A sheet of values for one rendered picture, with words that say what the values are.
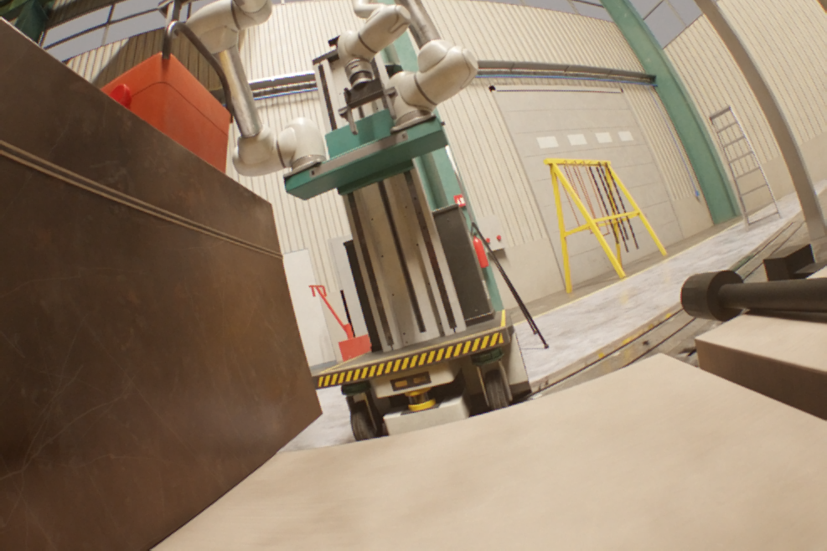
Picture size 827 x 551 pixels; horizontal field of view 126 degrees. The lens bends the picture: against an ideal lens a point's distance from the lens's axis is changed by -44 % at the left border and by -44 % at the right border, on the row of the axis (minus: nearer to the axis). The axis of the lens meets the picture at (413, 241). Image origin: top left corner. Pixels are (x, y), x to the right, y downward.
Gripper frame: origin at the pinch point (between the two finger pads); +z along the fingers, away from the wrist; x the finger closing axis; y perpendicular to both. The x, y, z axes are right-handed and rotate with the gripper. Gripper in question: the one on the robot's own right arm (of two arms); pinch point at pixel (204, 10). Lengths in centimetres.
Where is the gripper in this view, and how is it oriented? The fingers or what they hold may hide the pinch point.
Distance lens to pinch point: 72.0
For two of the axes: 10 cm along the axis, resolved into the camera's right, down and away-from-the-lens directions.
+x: -9.6, 2.8, 0.0
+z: 2.8, 9.4, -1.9
